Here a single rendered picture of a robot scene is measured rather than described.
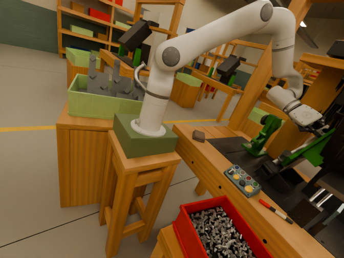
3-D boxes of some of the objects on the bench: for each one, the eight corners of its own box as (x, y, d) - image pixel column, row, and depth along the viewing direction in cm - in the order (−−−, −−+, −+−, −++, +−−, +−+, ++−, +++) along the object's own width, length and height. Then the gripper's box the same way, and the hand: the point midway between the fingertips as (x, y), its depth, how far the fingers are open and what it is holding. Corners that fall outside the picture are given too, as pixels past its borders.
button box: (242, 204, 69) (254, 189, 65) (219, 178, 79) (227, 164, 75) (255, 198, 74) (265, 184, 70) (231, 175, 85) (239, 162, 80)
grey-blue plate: (313, 236, 60) (342, 214, 54) (307, 231, 61) (335, 209, 55) (321, 227, 65) (347, 206, 59) (316, 222, 67) (341, 201, 60)
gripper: (304, 104, 85) (338, 129, 75) (277, 120, 86) (306, 147, 76) (310, 95, 79) (347, 122, 69) (281, 112, 80) (313, 141, 70)
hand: (321, 131), depth 74 cm, fingers closed on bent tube, 3 cm apart
